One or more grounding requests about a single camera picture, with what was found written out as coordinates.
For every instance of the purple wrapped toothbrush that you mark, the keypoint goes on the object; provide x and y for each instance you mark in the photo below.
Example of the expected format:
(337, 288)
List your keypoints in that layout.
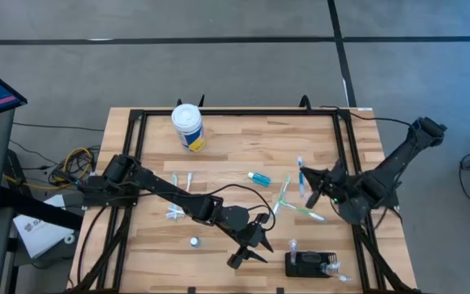
(188, 181)

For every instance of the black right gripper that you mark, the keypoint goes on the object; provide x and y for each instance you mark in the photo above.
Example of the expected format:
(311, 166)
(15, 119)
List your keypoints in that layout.
(339, 192)

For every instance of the white paper booklet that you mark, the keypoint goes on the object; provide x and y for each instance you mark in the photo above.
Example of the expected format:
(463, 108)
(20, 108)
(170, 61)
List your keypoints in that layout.
(39, 237)

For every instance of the lilac wrapped toothbrush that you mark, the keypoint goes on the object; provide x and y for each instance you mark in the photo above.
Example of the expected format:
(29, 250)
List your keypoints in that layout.
(293, 247)

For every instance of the black frame clamp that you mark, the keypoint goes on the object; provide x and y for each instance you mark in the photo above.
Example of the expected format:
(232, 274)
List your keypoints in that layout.
(201, 101)
(191, 290)
(280, 290)
(180, 102)
(305, 102)

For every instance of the black stand base bar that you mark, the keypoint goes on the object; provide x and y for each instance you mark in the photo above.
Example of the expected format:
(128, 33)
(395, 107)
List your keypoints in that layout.
(43, 210)

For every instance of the white tape roll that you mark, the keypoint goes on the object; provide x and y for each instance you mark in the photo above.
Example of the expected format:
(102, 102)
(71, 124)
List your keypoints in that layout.
(66, 237)

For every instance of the white table label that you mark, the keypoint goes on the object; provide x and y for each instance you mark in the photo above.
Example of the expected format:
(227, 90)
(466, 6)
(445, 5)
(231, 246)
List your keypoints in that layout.
(364, 109)

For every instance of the black aluminium table frame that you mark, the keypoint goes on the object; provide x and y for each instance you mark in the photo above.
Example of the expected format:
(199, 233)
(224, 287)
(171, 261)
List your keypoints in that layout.
(239, 112)

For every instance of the white toothbrush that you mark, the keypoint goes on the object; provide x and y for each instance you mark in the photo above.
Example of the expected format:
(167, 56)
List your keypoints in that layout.
(329, 267)

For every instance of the small silver cap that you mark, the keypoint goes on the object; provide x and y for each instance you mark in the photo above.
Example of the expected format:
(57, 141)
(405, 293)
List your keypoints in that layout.
(194, 242)

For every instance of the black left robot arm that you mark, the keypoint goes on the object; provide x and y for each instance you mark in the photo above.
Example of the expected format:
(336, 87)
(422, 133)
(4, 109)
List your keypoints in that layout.
(165, 188)

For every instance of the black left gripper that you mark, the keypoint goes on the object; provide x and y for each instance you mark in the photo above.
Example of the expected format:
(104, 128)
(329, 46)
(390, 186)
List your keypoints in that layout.
(249, 236)

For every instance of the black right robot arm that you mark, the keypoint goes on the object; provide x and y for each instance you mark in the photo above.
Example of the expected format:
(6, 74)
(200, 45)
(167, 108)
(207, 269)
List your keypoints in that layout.
(398, 159)

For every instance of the disinfecting wipes canister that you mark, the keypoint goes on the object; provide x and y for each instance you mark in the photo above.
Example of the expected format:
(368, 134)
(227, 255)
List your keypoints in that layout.
(188, 122)

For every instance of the small teal mouthwash bottle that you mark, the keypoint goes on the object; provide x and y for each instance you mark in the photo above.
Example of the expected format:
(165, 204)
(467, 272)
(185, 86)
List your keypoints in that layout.
(260, 179)

